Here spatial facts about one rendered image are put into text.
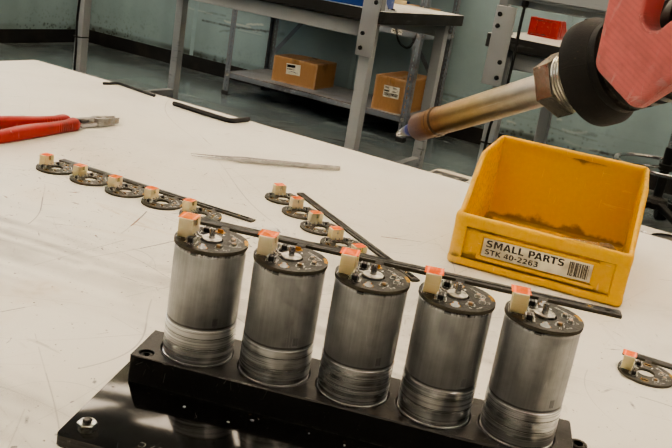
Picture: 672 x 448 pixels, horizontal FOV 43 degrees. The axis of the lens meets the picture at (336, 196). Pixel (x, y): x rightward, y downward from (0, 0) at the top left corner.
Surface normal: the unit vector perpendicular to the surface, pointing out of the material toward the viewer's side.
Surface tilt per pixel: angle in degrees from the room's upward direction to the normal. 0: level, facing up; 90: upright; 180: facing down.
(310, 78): 90
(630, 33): 98
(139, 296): 0
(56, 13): 90
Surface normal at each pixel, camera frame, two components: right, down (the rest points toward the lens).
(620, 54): -0.88, 0.14
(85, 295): 0.16, -0.95
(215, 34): -0.49, 0.16
